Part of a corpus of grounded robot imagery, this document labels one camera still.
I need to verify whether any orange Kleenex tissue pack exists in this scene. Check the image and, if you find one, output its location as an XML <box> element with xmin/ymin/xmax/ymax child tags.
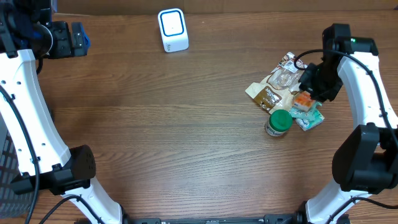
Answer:
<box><xmin>292</xmin><ymin>91</ymin><xmax>315</xmax><ymax>111</ymax></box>

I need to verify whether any teal wet wipes pack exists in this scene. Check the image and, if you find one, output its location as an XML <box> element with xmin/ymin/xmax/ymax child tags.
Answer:
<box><xmin>289</xmin><ymin>101</ymin><xmax>322</xmax><ymax>121</ymax></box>

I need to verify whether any brown Pantree snack pouch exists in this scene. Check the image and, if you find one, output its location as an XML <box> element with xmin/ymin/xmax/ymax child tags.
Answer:
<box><xmin>245</xmin><ymin>52</ymin><xmax>303</xmax><ymax>114</ymax></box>

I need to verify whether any green lid jar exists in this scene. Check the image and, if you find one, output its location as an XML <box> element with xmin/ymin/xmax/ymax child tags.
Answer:
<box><xmin>264</xmin><ymin>110</ymin><xmax>293</xmax><ymax>137</ymax></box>

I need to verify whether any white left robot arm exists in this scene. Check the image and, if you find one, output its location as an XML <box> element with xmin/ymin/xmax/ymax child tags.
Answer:
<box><xmin>1</xmin><ymin>1</ymin><xmax>124</xmax><ymax>223</ymax></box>

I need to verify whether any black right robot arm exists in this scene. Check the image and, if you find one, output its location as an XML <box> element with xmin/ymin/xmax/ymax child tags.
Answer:
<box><xmin>292</xmin><ymin>24</ymin><xmax>397</xmax><ymax>223</ymax></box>

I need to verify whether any white barcode scanner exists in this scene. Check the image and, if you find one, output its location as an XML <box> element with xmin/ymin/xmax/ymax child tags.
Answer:
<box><xmin>157</xmin><ymin>8</ymin><xmax>189</xmax><ymax>53</ymax></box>

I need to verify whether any brown cardboard backdrop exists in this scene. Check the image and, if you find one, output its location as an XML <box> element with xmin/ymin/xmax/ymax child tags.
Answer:
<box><xmin>56</xmin><ymin>0</ymin><xmax>397</xmax><ymax>16</ymax></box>

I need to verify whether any grey plastic mesh basket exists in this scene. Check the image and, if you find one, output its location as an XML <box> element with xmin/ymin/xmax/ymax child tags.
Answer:
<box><xmin>0</xmin><ymin>118</ymin><xmax>35</xmax><ymax>218</ymax></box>

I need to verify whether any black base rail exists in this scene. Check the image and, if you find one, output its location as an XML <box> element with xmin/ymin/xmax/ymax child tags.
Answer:
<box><xmin>125</xmin><ymin>214</ymin><xmax>303</xmax><ymax>224</ymax></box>

